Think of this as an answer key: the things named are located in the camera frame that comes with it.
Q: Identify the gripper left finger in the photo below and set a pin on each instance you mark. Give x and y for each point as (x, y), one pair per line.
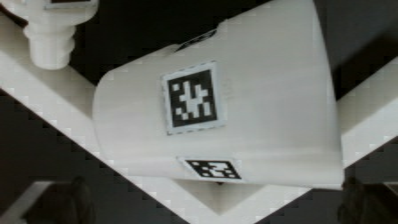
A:
(54, 203)

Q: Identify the white front fence bar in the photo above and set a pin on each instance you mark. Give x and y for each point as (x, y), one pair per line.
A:
(56, 93)

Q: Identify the white lamp shade with markers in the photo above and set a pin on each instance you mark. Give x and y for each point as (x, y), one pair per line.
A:
(216, 111)

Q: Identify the white right fence bar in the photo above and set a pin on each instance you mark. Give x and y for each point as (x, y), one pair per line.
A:
(369, 114)

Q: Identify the white fence bar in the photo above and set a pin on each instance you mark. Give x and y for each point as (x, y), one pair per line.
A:
(369, 114)
(56, 93)

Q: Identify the white lamp bulb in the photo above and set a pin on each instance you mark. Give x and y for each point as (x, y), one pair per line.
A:
(52, 16)

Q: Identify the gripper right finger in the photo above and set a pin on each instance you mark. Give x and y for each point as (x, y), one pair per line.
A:
(370, 202)

